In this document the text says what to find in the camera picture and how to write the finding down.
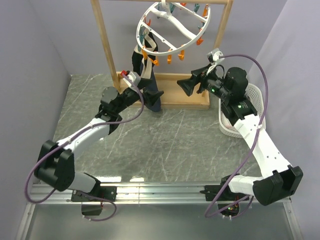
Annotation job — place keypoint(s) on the black hanging underwear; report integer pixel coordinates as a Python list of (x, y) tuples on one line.
[(137, 60)]

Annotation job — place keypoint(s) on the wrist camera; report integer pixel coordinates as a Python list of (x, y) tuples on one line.
[(131, 78), (215, 57)]

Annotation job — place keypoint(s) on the orange clip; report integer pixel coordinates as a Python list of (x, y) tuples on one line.
[(181, 55), (169, 59), (154, 61), (144, 54), (199, 41)]

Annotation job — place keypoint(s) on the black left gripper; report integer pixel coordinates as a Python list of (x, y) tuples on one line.
[(150, 95)]

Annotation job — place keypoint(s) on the wooden hanger stand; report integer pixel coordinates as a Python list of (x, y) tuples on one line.
[(173, 96)]

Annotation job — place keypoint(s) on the aluminium mounting rail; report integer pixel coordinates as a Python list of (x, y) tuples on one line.
[(157, 211)]

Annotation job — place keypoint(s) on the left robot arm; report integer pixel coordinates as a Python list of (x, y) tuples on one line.
[(56, 161)]

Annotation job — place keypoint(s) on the white round clip hanger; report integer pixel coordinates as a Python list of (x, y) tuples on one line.
[(174, 25)]

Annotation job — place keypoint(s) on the navy blue underwear beige waistband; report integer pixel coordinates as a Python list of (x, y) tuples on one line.
[(146, 69)]

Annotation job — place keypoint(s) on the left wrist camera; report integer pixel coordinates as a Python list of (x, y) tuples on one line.
[(131, 78)]

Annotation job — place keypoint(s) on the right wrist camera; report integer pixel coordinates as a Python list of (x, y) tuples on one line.
[(215, 57)]

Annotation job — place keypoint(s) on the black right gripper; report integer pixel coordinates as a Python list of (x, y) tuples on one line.
[(198, 76)]

